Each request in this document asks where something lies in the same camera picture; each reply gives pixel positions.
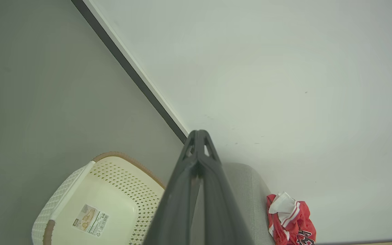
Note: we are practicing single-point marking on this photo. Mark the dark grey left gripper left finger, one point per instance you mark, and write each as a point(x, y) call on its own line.
point(179, 204)

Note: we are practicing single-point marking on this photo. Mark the dark and white baseboard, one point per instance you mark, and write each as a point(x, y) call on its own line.
point(128, 64)

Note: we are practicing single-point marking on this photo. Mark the cream perforated laundry basket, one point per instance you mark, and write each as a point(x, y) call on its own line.
point(114, 190)

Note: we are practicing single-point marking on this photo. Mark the paper barcode label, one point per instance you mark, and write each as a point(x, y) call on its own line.
point(91, 220)

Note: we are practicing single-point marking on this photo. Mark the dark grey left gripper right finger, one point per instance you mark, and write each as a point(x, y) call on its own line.
point(221, 211)

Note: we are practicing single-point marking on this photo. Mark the red and white clothing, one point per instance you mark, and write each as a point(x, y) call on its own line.
point(289, 221)

